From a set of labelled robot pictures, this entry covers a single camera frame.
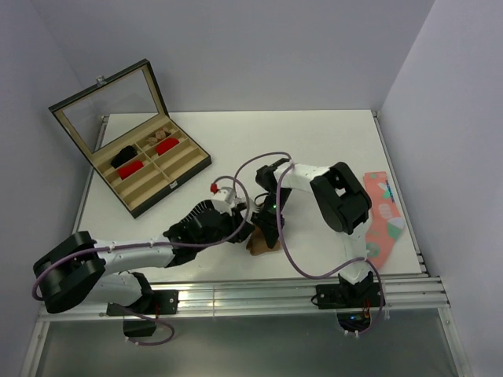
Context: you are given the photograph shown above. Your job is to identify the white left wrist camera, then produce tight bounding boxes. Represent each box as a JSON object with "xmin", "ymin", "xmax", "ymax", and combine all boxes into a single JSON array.
[{"xmin": 211, "ymin": 187, "xmax": 236, "ymax": 214}]

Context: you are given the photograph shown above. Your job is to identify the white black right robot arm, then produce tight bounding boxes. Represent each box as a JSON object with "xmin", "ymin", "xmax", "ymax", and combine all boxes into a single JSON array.
[{"xmin": 251, "ymin": 159, "xmax": 374, "ymax": 306}]

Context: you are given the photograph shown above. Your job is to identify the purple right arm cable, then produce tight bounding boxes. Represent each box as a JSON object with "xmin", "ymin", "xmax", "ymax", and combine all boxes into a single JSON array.
[{"xmin": 231, "ymin": 151, "xmax": 384, "ymax": 335}]

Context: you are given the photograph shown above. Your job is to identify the tan ribbed sock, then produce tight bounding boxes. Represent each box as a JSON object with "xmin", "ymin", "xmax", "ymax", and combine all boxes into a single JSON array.
[{"xmin": 246, "ymin": 227, "xmax": 281, "ymax": 256}]

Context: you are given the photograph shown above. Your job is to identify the black white striped sock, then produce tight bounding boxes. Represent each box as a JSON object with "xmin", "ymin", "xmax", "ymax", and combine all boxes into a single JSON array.
[{"xmin": 182, "ymin": 199, "xmax": 215, "ymax": 224}]

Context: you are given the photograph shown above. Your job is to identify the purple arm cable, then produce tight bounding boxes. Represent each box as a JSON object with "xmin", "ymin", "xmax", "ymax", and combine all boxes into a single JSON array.
[
  {"xmin": 30, "ymin": 174, "xmax": 255, "ymax": 346},
  {"xmin": 231, "ymin": 151, "xmax": 384, "ymax": 335}
]

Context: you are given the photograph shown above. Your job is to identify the red rolled sock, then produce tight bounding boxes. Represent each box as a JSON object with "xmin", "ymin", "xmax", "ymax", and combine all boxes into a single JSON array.
[
  {"xmin": 155, "ymin": 137, "xmax": 179, "ymax": 156},
  {"xmin": 117, "ymin": 160, "xmax": 144, "ymax": 180}
]

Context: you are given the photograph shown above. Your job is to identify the black rolled sock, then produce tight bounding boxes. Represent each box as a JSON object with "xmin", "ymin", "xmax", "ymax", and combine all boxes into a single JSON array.
[{"xmin": 110, "ymin": 145, "xmax": 138, "ymax": 169}]

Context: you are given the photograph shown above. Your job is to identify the red rolled sock right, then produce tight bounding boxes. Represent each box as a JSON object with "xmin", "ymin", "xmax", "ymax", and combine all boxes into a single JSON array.
[{"xmin": 155, "ymin": 137, "xmax": 179, "ymax": 156}]

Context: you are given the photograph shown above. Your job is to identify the aluminium rail frame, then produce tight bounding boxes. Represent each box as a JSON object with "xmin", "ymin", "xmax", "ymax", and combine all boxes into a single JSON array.
[{"xmin": 36, "ymin": 110, "xmax": 472, "ymax": 376}]

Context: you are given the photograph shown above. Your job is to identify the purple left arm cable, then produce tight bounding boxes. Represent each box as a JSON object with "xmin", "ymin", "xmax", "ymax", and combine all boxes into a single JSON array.
[{"xmin": 30, "ymin": 174, "xmax": 255, "ymax": 346}]

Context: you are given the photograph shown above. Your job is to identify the beige rolled sock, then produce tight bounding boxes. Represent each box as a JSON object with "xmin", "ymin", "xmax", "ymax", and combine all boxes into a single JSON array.
[{"xmin": 146, "ymin": 127, "xmax": 171, "ymax": 145}]

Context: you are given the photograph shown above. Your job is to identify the pink patterned sock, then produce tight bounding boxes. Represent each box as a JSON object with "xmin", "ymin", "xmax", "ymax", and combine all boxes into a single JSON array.
[{"xmin": 363, "ymin": 171, "xmax": 406, "ymax": 269}]

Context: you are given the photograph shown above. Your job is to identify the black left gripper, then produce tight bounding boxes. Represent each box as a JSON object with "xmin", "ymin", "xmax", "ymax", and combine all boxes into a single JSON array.
[{"xmin": 196, "ymin": 204, "xmax": 255, "ymax": 251}]

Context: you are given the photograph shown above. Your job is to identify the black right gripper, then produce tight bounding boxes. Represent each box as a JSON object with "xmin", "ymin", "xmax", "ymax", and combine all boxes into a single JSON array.
[{"xmin": 251, "ymin": 188, "xmax": 292, "ymax": 248}]

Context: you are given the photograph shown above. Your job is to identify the red rolled sock left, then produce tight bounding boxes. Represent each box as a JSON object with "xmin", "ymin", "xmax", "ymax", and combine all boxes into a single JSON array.
[{"xmin": 117, "ymin": 160, "xmax": 144, "ymax": 180}]

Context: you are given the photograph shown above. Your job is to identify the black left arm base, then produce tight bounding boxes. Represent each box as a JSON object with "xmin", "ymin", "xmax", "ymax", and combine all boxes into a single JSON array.
[{"xmin": 106, "ymin": 290, "xmax": 178, "ymax": 346}]

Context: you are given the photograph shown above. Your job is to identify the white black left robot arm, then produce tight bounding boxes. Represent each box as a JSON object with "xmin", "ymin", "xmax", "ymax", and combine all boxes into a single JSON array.
[{"xmin": 31, "ymin": 199, "xmax": 254, "ymax": 315}]

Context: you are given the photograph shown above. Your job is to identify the black compartment storage box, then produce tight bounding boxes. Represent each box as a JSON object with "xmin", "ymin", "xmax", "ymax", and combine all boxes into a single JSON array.
[{"xmin": 49, "ymin": 59, "xmax": 212, "ymax": 218}]

